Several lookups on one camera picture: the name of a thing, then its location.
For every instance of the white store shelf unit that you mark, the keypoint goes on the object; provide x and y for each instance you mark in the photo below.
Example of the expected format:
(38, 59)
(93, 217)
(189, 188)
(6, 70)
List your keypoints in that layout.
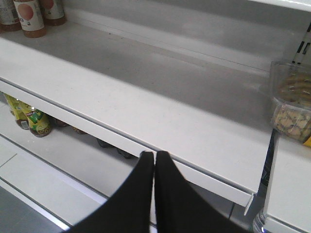
(186, 76)

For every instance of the orange juice bottle front right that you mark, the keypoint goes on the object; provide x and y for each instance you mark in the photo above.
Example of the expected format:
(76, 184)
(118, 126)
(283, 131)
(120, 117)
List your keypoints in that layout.
(9, 19)

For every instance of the clear cookie box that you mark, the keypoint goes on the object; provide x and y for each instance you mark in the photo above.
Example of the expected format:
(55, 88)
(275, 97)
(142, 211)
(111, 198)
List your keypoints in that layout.
(290, 95)

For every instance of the orange juice bottle front left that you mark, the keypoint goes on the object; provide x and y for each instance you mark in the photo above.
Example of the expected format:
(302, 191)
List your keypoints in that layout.
(30, 17)

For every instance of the yellow lemon tea bottle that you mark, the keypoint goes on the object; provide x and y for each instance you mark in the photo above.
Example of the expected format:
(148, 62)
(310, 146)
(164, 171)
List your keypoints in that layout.
(20, 118)
(39, 123)

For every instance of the orange juice bottle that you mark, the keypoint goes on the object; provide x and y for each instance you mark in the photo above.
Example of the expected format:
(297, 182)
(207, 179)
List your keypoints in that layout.
(53, 12)
(9, 19)
(30, 17)

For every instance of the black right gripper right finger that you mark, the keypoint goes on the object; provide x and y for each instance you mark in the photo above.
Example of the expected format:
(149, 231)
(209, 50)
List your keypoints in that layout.
(179, 208)

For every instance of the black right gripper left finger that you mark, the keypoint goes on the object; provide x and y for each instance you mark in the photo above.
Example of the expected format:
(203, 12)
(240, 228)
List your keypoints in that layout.
(128, 209)

